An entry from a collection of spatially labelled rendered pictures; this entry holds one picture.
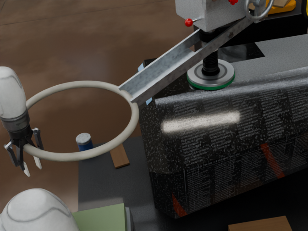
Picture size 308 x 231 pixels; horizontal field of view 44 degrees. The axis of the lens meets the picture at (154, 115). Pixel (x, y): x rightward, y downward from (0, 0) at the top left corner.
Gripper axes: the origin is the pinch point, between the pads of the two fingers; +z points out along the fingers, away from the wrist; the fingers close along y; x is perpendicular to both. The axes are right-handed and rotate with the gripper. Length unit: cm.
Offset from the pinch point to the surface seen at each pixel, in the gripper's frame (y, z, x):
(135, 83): 52, -11, -3
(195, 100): 71, -1, -20
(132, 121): 34.5, -10.8, -19.6
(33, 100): 17.0, -10.1, 21.4
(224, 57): 102, -5, -13
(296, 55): 123, -8, -40
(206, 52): 77, -22, -20
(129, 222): 8.9, 2.1, -44.2
